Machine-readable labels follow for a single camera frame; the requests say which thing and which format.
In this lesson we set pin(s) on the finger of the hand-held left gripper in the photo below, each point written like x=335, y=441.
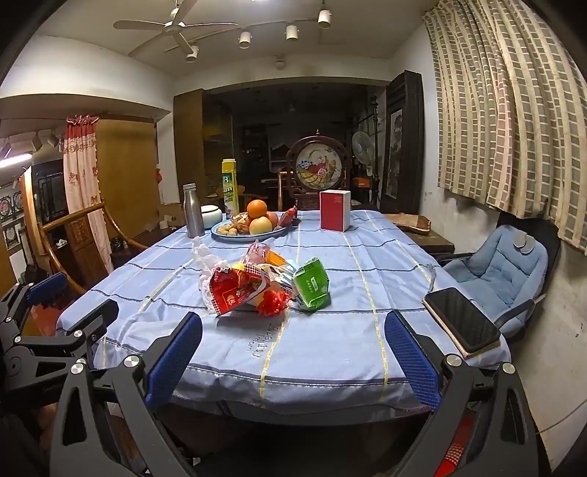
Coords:
x=69, y=328
x=46, y=286

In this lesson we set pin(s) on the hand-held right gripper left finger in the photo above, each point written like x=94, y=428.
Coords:
x=174, y=362

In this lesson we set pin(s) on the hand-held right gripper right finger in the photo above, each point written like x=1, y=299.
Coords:
x=412, y=362

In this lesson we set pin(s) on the red plastic basket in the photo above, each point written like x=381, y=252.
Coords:
x=458, y=440

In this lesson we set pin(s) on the red snack bag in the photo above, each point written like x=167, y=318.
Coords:
x=229, y=289

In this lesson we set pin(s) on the clear plastic bag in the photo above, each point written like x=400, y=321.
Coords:
x=202, y=254

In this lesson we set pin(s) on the red pompom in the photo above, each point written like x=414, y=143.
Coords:
x=273, y=303

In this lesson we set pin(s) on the green packet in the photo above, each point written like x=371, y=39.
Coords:
x=312, y=282

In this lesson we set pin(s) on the clear red-print wrapper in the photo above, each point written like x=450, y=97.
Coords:
x=257, y=252

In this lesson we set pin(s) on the purple white medicine box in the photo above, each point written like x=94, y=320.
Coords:
x=286, y=279

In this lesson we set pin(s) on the orange medicine box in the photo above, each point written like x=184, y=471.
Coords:
x=277, y=259

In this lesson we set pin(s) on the black tablet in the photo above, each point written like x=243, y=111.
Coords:
x=461, y=316

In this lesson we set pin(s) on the wooden armchair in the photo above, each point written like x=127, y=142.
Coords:
x=69, y=220

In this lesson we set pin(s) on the blue striped tablecloth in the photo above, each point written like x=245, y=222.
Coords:
x=344, y=321

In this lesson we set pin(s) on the pink curtain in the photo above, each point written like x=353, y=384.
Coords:
x=82, y=183

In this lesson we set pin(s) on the blue cushioned chair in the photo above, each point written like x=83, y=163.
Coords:
x=500, y=261

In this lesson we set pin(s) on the brown flat cushion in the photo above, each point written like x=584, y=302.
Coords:
x=406, y=222

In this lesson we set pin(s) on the pile of walnuts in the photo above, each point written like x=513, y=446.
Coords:
x=227, y=229

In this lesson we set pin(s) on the steel bottle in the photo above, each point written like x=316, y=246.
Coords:
x=193, y=215

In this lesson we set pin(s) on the white ceramic jar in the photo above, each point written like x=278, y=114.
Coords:
x=212, y=218

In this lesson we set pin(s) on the blue-rimmed plate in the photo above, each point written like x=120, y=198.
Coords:
x=257, y=235

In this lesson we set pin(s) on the clear snack bag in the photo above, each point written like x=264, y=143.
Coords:
x=241, y=221

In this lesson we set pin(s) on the yellow apple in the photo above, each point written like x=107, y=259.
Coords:
x=261, y=225

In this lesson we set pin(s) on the red box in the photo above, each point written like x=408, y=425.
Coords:
x=332, y=211

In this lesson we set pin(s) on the red apple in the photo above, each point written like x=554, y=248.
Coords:
x=273, y=219

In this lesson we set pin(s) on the orange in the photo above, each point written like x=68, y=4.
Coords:
x=257, y=208

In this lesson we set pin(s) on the black office chair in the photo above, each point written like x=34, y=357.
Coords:
x=552, y=257

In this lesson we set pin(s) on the green yellow carton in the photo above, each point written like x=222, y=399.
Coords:
x=229, y=188

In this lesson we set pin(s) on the red snack packet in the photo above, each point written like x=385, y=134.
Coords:
x=286, y=216

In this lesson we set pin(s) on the orange crate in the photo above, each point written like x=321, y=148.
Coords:
x=361, y=182

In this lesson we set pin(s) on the brown wooden chair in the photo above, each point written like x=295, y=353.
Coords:
x=284, y=188

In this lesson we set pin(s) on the round decorative screen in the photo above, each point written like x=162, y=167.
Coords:
x=318, y=167

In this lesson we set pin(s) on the standing fan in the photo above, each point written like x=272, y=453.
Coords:
x=362, y=144

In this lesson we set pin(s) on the dark framed painting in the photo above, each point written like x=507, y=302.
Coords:
x=403, y=137

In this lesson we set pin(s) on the checkered curtain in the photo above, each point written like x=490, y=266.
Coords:
x=504, y=114

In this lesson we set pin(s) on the white ceiling spotlight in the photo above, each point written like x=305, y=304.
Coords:
x=244, y=39
x=191, y=52
x=323, y=16
x=291, y=32

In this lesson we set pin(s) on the white ceiling fan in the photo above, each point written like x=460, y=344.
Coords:
x=176, y=25

